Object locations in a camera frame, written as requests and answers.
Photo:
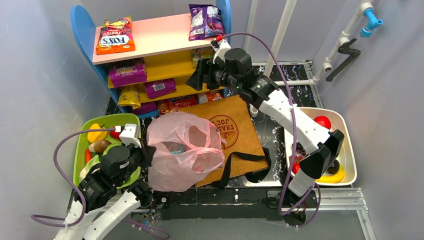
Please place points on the blue pipe fitting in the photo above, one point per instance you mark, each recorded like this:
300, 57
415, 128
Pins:
373, 23

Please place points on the bottom magenta snack bag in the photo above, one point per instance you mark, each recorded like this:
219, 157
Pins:
145, 108

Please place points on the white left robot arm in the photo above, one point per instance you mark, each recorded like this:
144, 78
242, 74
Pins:
85, 219

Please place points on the white PVC pipe frame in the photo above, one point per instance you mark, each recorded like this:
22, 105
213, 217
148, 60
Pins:
296, 39

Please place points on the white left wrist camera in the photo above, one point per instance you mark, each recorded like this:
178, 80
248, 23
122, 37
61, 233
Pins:
129, 133

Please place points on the blue pink yellow shelf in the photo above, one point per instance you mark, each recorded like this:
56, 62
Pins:
162, 42

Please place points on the red chili pepper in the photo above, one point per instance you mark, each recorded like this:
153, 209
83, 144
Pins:
115, 135

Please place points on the yellow bell pepper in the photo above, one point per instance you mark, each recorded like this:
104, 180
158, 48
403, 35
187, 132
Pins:
94, 136

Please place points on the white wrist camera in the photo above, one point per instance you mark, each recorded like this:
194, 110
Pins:
129, 133
220, 46

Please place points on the orange carrot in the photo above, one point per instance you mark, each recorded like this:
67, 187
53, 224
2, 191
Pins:
87, 155

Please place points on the white fruit tray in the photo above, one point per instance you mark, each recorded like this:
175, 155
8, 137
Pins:
346, 156

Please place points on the pink plastic grocery bag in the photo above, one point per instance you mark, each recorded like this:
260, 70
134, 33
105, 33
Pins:
202, 144

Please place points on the orange Fox's candy bag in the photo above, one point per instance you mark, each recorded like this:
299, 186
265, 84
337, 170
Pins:
116, 37

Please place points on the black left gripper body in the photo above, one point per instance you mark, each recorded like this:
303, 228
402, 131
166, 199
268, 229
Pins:
145, 152

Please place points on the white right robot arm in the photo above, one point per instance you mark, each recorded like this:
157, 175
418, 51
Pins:
235, 70

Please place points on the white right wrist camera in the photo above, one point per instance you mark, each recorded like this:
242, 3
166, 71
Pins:
220, 46

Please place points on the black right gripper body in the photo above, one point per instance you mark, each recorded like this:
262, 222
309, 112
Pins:
206, 74

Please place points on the magenta Toor snack bag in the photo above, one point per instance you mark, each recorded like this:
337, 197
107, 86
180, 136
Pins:
127, 72

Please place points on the red Kopiko snack bag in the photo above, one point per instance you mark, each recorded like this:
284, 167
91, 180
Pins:
171, 105

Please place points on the brown Trader Joe's tote bag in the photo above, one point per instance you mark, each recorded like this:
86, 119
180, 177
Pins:
244, 154

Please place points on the small magenta snack packet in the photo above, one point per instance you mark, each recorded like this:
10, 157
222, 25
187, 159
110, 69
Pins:
159, 88

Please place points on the red apple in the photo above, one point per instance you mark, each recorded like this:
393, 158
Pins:
323, 121

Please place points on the teal Fox's candy bag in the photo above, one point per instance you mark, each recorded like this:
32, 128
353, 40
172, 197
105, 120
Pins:
181, 150

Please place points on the green vegetable tray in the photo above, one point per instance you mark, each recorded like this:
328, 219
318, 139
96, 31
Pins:
82, 144

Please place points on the orange white snack packet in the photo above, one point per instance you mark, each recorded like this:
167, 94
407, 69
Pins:
210, 96

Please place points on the purple Fox's candy bag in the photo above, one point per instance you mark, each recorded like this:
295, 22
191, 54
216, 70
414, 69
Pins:
206, 22

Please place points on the green yellow snack bag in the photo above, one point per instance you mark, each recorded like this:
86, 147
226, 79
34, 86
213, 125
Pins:
201, 53

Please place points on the brown mushroom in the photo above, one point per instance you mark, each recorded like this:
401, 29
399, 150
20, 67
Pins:
99, 146

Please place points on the dark avocado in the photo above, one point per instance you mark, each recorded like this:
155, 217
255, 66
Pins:
334, 167

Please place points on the red strawberry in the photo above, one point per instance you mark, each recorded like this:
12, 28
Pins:
295, 168

